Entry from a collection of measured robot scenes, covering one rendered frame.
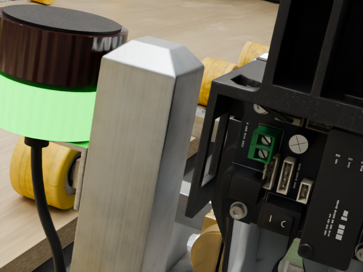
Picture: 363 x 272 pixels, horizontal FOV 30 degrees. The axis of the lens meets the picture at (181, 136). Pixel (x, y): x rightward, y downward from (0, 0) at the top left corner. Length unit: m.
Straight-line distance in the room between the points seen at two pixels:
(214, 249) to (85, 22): 0.28
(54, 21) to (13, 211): 0.39
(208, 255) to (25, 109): 0.29
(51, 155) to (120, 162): 0.36
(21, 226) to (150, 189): 0.37
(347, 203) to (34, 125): 0.14
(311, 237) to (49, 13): 0.16
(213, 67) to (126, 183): 0.82
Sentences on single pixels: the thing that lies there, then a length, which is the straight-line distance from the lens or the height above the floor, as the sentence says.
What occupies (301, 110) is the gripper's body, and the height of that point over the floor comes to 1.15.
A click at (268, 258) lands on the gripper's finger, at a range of 0.31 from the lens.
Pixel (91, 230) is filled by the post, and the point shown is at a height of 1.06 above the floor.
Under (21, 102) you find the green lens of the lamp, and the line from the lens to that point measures 0.30.
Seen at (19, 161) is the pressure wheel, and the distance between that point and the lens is 0.66.
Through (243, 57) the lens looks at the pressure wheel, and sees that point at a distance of 1.34.
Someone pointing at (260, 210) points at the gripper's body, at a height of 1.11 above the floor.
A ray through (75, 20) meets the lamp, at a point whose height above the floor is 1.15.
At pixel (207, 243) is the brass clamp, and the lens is 0.55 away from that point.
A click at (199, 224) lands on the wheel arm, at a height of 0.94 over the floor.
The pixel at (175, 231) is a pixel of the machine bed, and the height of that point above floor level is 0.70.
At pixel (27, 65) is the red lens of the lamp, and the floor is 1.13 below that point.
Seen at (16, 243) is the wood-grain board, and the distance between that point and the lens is 0.62.
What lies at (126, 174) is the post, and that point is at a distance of 0.29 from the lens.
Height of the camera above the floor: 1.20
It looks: 18 degrees down
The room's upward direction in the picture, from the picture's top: 11 degrees clockwise
